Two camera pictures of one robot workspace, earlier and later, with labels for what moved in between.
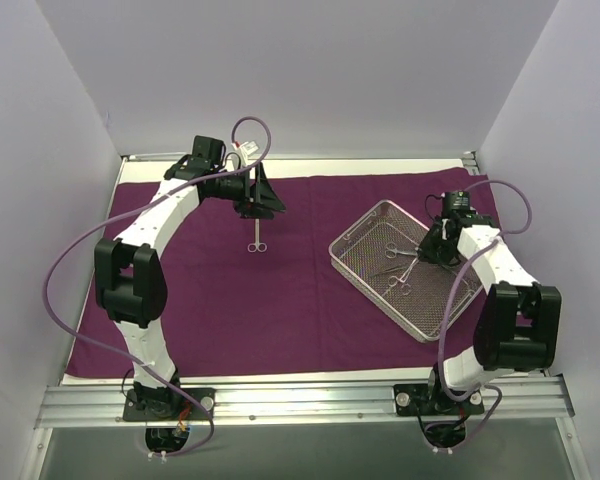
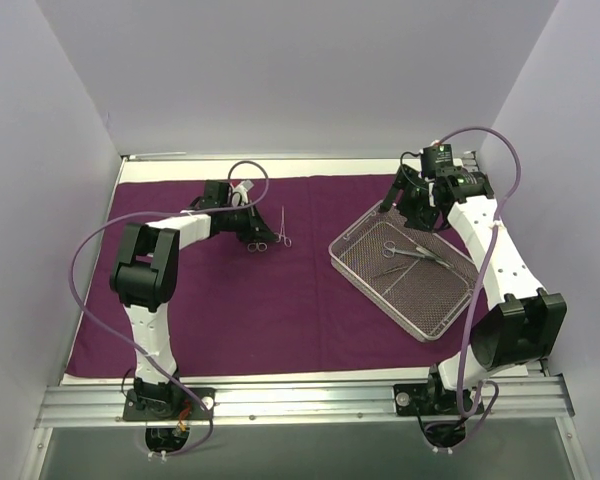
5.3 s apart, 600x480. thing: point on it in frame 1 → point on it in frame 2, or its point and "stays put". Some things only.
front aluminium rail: (102, 405) stays put
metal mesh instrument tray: (377, 257) stays put
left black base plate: (167, 404) stays put
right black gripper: (435, 245) → (413, 201)
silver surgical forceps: (392, 280) → (287, 241)
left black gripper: (253, 189) → (253, 227)
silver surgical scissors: (392, 252) stays put
